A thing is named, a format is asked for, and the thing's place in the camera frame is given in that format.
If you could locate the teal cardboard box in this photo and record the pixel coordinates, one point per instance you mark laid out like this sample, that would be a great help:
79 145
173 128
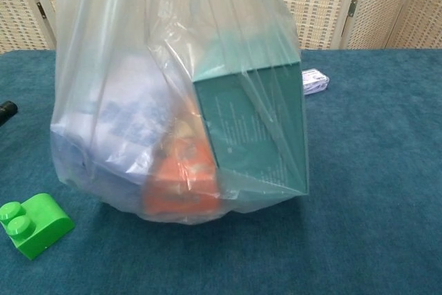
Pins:
248 129

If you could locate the orange snack packet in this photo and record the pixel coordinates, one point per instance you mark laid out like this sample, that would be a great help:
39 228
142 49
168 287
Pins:
179 191

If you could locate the white blue printed box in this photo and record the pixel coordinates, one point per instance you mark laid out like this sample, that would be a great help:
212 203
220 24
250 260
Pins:
131 129

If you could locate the translucent plastic bag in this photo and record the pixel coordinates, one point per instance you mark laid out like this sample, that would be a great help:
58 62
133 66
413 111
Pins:
103 49

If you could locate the clear plastic purple case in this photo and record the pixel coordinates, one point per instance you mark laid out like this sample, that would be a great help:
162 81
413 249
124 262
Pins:
316 82

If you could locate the blue table cloth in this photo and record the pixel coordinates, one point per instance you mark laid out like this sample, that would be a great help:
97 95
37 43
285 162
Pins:
362 188

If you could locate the black screen hinge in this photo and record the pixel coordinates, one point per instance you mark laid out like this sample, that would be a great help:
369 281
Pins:
352 8
40 9

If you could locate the green toy building block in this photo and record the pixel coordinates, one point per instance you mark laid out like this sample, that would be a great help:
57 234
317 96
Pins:
38 229

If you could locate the black flashlight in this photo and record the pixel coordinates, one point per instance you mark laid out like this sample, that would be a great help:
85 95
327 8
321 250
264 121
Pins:
7 110

